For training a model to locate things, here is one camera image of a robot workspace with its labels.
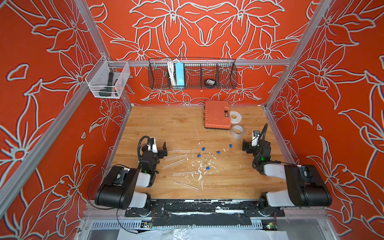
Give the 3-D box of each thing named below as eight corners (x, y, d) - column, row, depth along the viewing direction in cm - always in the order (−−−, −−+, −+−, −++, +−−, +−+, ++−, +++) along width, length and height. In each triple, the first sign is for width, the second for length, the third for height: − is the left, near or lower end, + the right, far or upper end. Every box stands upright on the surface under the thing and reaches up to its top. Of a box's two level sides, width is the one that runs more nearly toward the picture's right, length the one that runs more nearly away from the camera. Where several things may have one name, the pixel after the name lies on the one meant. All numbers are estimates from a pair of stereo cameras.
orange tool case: (205, 131, 106) (205, 126, 102) (203, 105, 124) (203, 99, 119) (232, 131, 106) (234, 126, 102) (226, 105, 124) (228, 99, 119)
